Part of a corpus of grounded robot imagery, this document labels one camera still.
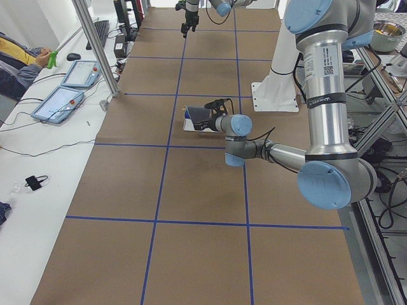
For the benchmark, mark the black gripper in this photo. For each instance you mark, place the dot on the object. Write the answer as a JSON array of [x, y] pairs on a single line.
[[189, 16], [206, 124]]

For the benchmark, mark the small black device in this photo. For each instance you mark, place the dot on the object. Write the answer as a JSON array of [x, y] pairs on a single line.
[[35, 182]]

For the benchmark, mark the grey towel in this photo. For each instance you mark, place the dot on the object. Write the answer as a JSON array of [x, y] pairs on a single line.
[[194, 112]]

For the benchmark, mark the far blue teach pendant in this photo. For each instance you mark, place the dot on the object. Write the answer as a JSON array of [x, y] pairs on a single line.
[[82, 74]]

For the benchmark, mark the white towel rack base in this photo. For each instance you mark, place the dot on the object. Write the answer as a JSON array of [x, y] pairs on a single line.
[[188, 126]]

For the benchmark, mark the steel bowl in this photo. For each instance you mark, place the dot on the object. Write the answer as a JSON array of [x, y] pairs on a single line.
[[386, 35]]

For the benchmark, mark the black keyboard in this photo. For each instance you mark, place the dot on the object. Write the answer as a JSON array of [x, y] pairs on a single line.
[[102, 30]]

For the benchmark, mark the black power adapter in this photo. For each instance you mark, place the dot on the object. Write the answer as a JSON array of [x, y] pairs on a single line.
[[120, 46]]

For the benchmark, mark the person's hand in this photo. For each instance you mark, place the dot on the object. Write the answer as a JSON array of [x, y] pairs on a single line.
[[43, 58]]

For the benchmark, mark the blue teach pendant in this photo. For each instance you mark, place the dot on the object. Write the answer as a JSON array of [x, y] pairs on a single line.
[[82, 74], [60, 103]]

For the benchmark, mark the person forearm grey sleeve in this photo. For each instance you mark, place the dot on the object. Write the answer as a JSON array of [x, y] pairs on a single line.
[[15, 82]]

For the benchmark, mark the black computer mouse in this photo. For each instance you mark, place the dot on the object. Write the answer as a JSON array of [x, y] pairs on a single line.
[[73, 56]]

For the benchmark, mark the aluminium frame post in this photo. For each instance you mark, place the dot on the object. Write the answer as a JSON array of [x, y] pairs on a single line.
[[87, 24]]

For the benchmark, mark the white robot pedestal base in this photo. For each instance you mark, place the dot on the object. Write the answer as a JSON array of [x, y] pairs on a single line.
[[277, 92]]

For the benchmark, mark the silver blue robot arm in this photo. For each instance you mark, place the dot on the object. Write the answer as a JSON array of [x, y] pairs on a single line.
[[191, 8], [330, 174]]

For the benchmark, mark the near blue teach pendant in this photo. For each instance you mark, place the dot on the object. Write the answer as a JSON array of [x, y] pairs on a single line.
[[60, 103]]

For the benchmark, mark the green plastic clamp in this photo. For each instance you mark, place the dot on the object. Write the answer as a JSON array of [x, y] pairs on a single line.
[[52, 62]]

